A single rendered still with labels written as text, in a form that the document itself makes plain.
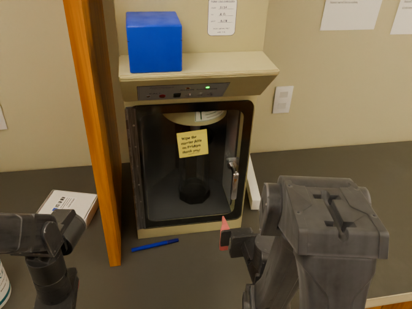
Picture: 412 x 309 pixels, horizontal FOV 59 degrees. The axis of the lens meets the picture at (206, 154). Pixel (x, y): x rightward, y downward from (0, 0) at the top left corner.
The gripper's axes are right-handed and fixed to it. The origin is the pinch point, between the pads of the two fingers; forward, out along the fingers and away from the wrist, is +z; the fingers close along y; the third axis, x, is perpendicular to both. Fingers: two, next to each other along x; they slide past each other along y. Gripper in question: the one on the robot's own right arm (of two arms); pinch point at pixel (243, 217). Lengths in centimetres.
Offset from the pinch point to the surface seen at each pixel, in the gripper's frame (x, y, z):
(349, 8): -36, -51, 58
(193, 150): -11.4, 10.2, 14.5
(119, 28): -42, 25, 15
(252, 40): -39.1, -3.0, 15.1
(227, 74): -35.9, 5.2, 3.6
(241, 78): -34.6, 1.9, 4.5
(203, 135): -15.9, 7.7, 14.4
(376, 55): -19, -67, 59
